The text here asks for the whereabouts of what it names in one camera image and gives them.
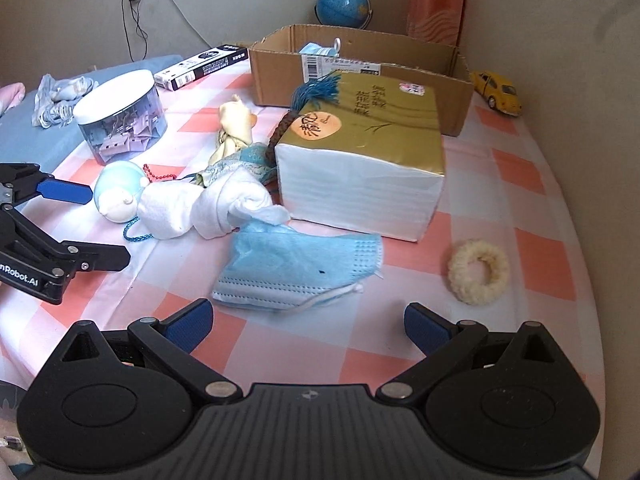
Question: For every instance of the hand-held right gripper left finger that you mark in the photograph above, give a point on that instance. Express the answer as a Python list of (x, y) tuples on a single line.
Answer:
[(192, 322)]

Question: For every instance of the blue tassel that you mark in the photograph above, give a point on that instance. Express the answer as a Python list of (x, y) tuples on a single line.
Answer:
[(315, 91)]

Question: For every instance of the teal patterned scarf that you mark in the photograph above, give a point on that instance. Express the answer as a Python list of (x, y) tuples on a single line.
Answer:
[(250, 157)]

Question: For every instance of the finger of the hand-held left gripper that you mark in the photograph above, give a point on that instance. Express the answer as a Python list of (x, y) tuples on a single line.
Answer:
[(65, 191), (100, 256)]

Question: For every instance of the cardboard box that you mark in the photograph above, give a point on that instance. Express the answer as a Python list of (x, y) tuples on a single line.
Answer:
[(360, 50)]

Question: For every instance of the gold wrapped tissue pack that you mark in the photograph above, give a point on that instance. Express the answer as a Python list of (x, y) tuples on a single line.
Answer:
[(360, 160)]

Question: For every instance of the round clear container white lid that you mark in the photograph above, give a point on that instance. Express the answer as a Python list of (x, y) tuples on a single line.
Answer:
[(117, 110)]

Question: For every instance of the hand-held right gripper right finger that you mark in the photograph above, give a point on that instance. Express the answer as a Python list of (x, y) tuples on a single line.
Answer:
[(422, 325)]

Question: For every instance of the pink pillow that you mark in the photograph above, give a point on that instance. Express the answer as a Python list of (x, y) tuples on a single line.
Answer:
[(10, 97)]

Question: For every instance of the yellow toy car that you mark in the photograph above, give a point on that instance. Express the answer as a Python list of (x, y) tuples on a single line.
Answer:
[(495, 91)]

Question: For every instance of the blue desk globe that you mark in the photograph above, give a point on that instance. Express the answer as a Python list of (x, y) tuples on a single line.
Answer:
[(342, 5)]

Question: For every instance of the pink orange rolled mat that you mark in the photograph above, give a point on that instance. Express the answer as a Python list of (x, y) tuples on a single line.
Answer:
[(435, 5)]

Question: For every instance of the cream cloth doll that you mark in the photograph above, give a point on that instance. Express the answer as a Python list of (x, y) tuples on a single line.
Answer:
[(235, 120)]

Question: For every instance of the cream fluffy hair scrunchie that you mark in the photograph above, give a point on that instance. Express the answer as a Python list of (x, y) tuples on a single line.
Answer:
[(457, 280)]

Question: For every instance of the blue bed sheet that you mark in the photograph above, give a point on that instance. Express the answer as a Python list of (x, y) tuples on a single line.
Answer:
[(30, 140)]

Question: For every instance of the blue face mask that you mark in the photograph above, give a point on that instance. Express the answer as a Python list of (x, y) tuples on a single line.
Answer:
[(295, 267), (315, 50)]

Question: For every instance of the folded blue face mask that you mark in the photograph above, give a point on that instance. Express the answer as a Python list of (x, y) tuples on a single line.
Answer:
[(315, 50)]

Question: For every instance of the pink checkered tablecloth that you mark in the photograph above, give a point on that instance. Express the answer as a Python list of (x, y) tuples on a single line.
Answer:
[(500, 210)]

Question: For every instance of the white socks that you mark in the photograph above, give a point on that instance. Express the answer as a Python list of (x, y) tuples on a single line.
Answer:
[(215, 205)]

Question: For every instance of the black and white carton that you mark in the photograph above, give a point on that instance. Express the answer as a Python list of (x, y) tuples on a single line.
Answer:
[(200, 65)]

